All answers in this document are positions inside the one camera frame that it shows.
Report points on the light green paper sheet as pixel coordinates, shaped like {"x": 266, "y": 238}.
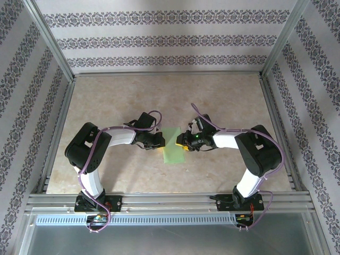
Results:
{"x": 172, "y": 156}

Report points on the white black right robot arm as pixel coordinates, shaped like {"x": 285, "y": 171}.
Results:
{"x": 257, "y": 151}

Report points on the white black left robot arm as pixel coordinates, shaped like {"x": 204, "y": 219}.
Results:
{"x": 87, "y": 148}

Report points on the small circuit board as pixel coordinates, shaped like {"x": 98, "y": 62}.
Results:
{"x": 98, "y": 219}
{"x": 243, "y": 218}

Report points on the grey metal floor panel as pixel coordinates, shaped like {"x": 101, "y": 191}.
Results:
{"x": 170, "y": 241}

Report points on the white right camera mount bracket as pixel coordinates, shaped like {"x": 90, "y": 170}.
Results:
{"x": 196, "y": 122}

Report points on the long aluminium frame rail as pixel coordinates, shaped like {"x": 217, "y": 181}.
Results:
{"x": 170, "y": 199}

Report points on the aluminium rail under wallpaper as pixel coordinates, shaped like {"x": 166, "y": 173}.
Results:
{"x": 170, "y": 74}

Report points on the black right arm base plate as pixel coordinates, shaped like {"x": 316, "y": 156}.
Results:
{"x": 225, "y": 203}

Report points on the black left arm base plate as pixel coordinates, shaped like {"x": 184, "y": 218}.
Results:
{"x": 117, "y": 203}

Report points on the aluminium right side rail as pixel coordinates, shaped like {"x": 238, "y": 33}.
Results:
{"x": 272, "y": 106}

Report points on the aluminium left side rail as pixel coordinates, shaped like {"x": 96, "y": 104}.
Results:
{"x": 58, "y": 132}

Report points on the aluminium right frame post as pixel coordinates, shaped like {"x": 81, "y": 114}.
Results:
{"x": 284, "y": 40}

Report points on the aluminium frame post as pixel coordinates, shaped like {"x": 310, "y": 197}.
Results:
{"x": 284, "y": 40}
{"x": 52, "y": 45}

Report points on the aluminium left frame post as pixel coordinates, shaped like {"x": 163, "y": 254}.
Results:
{"x": 52, "y": 45}

